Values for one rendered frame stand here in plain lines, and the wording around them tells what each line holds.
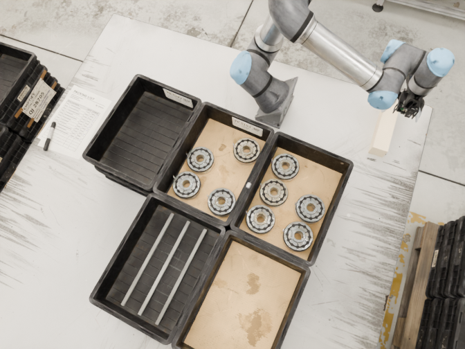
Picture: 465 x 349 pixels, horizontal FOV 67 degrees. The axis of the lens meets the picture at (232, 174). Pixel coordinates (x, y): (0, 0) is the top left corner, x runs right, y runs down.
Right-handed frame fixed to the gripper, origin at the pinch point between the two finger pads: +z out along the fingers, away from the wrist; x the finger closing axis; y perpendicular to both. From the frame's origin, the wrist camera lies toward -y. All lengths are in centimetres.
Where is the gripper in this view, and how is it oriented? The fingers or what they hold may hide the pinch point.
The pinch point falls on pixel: (396, 111)
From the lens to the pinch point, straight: 152.1
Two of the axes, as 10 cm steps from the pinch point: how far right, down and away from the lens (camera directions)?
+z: 0.4, 3.3, 9.4
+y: -3.6, 8.8, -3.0
